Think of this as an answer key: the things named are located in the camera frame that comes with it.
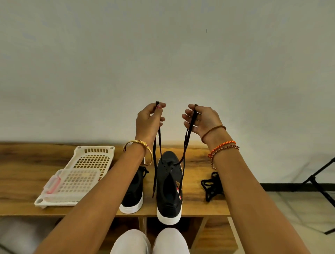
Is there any person's right hand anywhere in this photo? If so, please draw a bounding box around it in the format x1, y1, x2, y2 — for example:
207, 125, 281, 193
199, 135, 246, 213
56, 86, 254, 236
181, 103, 231, 150

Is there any person's left hand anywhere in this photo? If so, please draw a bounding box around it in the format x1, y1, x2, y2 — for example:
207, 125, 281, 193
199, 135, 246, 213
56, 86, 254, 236
134, 102, 168, 148

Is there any black shoelace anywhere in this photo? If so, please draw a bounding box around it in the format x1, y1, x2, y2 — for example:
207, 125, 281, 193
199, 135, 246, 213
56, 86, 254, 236
200, 171, 225, 204
200, 178, 223, 204

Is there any black sneaker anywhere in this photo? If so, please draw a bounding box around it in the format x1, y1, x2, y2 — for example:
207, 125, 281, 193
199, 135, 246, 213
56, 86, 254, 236
118, 164, 150, 215
155, 150, 184, 227

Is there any person's left forearm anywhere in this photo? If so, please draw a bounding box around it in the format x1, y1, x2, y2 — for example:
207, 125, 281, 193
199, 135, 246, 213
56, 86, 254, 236
33, 142, 154, 254

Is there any person's right forearm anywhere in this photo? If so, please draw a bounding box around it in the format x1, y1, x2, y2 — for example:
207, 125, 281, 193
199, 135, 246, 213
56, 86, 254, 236
204, 128, 311, 254

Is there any white plastic lattice basket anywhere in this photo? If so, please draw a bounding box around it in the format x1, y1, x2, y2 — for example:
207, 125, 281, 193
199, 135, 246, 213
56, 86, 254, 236
33, 145, 116, 209

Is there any black tripod stand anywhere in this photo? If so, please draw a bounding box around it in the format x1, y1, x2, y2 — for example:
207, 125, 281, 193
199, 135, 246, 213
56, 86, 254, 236
292, 156, 335, 236

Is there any gold bracelet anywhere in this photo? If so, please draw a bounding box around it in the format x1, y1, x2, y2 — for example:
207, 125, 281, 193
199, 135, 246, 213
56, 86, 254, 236
122, 139, 155, 168

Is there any orange braided bracelet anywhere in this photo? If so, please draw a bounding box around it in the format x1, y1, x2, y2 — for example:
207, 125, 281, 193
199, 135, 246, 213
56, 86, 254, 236
207, 139, 241, 171

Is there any clear container with red handles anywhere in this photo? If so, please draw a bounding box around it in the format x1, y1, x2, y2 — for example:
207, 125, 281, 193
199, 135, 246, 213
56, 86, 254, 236
41, 167, 102, 203

